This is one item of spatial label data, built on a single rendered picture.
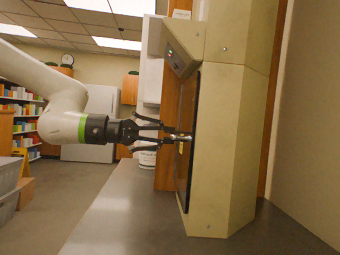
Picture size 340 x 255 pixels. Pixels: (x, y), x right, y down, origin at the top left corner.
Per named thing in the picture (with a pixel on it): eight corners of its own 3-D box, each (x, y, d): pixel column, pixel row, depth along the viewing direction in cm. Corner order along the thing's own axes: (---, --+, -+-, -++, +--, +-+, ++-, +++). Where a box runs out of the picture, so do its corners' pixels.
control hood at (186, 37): (185, 79, 93) (187, 53, 93) (203, 60, 61) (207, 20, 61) (156, 76, 93) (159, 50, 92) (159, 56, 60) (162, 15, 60)
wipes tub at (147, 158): (160, 165, 148) (162, 142, 147) (161, 170, 135) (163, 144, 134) (139, 164, 147) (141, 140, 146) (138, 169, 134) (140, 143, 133)
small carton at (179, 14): (186, 37, 75) (187, 17, 74) (189, 32, 70) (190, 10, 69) (170, 35, 74) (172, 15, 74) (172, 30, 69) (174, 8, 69)
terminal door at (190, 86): (175, 183, 95) (184, 84, 93) (187, 217, 64) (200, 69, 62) (173, 183, 95) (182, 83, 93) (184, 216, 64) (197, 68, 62)
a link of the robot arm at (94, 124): (94, 113, 76) (92, 142, 76) (83, 113, 64) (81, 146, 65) (113, 115, 77) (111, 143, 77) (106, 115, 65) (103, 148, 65)
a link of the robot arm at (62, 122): (37, 151, 70) (23, 127, 62) (51, 118, 78) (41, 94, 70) (87, 154, 72) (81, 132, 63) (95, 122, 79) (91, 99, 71)
